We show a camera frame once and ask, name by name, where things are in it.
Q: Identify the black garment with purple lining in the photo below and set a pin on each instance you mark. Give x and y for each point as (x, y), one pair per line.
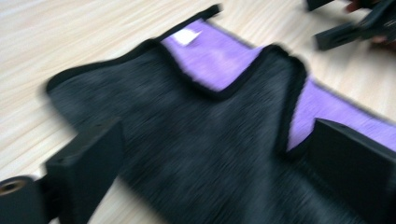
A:
(202, 140)

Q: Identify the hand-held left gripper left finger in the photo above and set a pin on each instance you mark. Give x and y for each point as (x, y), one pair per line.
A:
(87, 168)

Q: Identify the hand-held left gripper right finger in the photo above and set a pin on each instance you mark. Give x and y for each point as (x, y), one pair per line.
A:
(351, 168)

